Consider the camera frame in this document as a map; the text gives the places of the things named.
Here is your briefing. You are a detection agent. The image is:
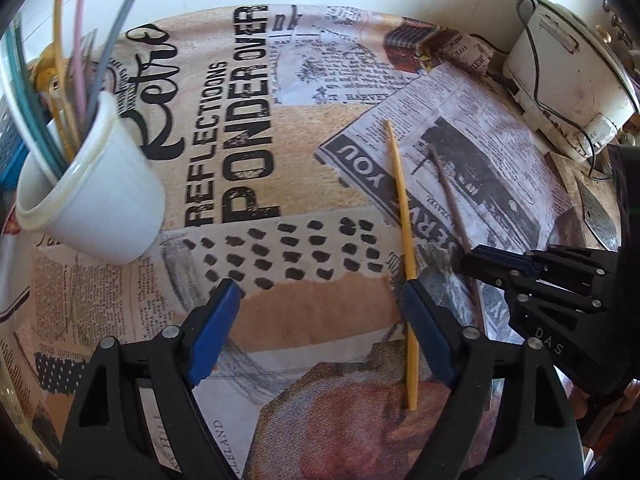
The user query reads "blue perforated basket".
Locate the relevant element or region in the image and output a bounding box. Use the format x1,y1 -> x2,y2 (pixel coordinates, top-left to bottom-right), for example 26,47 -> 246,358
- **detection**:
0,100 -> 31,193

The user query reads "newspaper print tablecloth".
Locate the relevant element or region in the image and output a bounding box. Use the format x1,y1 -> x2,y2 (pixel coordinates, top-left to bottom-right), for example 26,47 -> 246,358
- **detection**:
0,4 -> 626,480

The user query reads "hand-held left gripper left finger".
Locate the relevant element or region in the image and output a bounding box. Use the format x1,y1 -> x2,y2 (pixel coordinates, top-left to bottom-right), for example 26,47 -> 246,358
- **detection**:
59,278 -> 243,480

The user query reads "person's right hand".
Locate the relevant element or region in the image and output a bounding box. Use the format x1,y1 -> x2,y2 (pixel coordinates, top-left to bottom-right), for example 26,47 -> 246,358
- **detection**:
570,377 -> 640,466

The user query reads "white cup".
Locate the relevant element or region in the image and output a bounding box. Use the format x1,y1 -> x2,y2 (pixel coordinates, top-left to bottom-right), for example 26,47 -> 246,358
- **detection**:
14,91 -> 167,266

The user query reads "white chopstick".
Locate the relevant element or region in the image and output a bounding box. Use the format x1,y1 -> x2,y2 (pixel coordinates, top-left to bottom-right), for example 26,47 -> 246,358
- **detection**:
0,55 -> 56,176

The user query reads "metal plate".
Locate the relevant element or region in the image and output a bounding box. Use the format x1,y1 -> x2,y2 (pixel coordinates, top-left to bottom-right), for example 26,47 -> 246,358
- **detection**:
575,177 -> 621,251

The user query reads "dark green chopstick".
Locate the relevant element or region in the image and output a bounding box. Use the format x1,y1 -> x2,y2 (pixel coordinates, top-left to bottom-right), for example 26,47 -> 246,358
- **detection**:
7,10 -> 61,168

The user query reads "black cable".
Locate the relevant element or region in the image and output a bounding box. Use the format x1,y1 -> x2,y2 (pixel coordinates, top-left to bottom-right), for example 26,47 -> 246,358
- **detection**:
515,0 -> 616,181

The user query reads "wooden board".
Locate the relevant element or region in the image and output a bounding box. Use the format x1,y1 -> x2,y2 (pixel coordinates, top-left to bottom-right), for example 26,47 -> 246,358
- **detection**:
547,152 -> 623,253

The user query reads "pink chopstick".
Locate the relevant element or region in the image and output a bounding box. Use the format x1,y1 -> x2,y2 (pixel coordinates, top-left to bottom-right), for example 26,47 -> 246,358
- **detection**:
74,0 -> 96,133

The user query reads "grey chopstick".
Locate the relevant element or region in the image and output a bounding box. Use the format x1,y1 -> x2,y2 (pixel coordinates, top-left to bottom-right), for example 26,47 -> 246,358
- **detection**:
85,0 -> 163,126

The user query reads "teal chopstick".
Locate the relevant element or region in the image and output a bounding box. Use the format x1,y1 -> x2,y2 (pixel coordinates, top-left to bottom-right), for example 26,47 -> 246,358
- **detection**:
12,25 -> 68,173

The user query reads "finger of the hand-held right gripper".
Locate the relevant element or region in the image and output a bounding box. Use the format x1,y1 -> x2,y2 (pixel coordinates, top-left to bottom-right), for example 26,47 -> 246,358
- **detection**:
472,244 -> 618,281
460,255 -> 601,311

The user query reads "gold utensil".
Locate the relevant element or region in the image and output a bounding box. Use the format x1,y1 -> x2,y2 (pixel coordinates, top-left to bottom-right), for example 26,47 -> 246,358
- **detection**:
35,0 -> 83,161

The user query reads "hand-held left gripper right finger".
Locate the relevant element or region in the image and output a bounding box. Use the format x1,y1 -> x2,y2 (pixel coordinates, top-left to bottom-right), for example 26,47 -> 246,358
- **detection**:
402,280 -> 586,480

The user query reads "yellow chopstick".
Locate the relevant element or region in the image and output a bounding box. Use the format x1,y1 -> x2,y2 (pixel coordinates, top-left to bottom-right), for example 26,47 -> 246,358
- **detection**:
384,119 -> 418,411

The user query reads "white rice cooker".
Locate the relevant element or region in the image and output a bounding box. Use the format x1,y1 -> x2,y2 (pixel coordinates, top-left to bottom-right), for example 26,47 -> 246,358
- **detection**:
502,0 -> 640,163

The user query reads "mauve chopstick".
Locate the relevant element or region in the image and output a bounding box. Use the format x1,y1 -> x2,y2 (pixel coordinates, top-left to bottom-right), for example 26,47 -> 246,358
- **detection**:
430,146 -> 486,333

